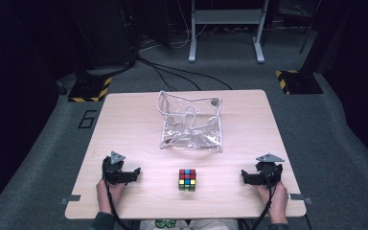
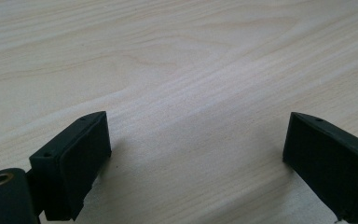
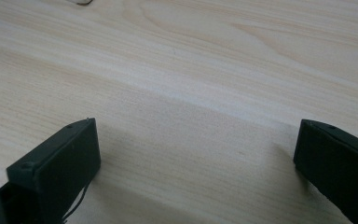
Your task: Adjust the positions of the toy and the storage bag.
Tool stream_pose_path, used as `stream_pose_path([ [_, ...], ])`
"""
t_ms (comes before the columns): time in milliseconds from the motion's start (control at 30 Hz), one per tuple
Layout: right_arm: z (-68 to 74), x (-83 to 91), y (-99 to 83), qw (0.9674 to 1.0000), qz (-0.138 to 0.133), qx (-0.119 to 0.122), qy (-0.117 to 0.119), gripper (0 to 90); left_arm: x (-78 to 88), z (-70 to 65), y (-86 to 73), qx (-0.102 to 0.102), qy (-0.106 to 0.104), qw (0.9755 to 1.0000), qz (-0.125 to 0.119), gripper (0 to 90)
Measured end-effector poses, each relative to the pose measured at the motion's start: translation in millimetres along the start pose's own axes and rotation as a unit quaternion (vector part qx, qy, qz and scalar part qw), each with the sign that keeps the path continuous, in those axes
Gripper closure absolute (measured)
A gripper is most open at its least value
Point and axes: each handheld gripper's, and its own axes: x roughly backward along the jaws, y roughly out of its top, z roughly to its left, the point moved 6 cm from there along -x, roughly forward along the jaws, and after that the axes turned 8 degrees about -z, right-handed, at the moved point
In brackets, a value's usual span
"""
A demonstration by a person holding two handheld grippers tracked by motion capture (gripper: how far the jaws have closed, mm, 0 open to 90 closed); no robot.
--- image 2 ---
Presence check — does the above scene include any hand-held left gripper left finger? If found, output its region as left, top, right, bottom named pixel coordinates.
left=26, top=110, right=113, bottom=222

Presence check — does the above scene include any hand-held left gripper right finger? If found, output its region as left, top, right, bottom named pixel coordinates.
left=282, top=111, right=358, bottom=224

